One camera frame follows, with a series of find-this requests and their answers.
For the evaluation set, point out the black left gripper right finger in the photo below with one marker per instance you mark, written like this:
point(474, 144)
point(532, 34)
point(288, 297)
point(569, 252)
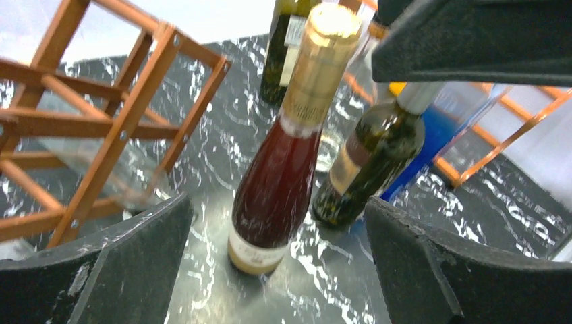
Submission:
point(430, 275)

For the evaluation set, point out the dark green wine bottle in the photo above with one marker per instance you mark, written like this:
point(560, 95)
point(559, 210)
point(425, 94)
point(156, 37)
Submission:
point(289, 18)

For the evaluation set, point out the brown wooden wine rack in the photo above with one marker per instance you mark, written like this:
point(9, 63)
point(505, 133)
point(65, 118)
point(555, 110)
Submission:
point(48, 103)

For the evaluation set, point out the gold-capped red wine bottle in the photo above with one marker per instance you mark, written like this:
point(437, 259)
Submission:
point(274, 195)

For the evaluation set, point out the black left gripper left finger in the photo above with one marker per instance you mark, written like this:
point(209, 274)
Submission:
point(124, 273)

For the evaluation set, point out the clear glass corked bottle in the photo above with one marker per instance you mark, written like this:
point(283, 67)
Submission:
point(356, 93)

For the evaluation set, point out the blue labelled plastic bottle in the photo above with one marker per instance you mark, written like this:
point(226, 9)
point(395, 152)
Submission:
point(458, 106)

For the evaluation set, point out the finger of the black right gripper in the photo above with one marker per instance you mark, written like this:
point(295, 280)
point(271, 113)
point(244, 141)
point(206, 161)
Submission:
point(513, 42)

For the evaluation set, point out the orange wooden display shelf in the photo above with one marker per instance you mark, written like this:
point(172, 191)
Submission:
point(530, 125)

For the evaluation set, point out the silver-capped dark wine bottle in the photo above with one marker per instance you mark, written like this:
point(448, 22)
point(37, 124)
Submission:
point(386, 139)

